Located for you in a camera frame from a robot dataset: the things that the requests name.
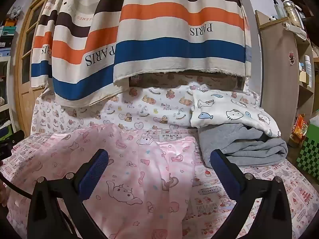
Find black cable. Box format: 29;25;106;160
0;172;33;200

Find grey folded garment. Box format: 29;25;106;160
198;123;289;168

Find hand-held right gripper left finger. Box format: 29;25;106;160
27;149;110;239

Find orange snack packet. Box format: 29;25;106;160
290;114;309;143

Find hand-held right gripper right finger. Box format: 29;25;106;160
210;149;293;239

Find green checkered box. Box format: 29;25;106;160
296;123;319;178

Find white bear-print bed sheet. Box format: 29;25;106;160
31;73;261;136

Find pink printed pants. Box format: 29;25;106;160
6;123;196;239

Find white cat-print garment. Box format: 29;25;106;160
191;84;281;138

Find wooden door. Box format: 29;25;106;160
14;0;66;137

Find grey plush toy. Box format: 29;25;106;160
9;6;24;20

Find striped curtain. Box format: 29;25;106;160
30;0;252;107

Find wooden shelf unit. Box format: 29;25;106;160
254;0;319;141

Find gold glitter jar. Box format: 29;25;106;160
283;0;306;29

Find white spray bottle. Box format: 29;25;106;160
303;55;313;88

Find white lint roller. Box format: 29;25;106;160
282;22;307;40

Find pink patchwork-print bed sheet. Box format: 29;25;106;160
0;127;319;239

